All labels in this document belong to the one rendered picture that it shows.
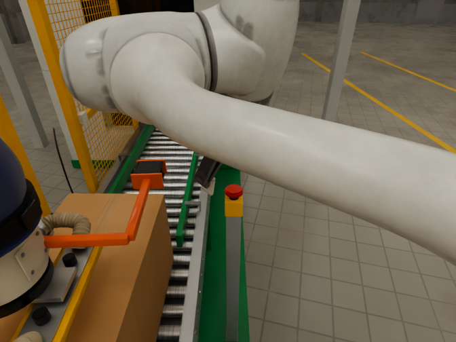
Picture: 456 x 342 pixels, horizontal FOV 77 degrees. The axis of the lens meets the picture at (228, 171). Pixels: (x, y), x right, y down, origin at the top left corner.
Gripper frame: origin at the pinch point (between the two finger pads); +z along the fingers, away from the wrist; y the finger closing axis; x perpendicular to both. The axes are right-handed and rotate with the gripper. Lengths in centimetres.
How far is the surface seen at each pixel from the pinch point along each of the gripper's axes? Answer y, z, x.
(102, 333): -42, 29, 0
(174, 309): -24, 77, -3
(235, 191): 15.6, 36.5, 4.6
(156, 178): -8.3, 14.3, 17.5
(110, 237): -27.6, 5.8, 8.6
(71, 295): -40.7, 14.9, 7.7
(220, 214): 59, 174, 35
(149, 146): 49, 141, 111
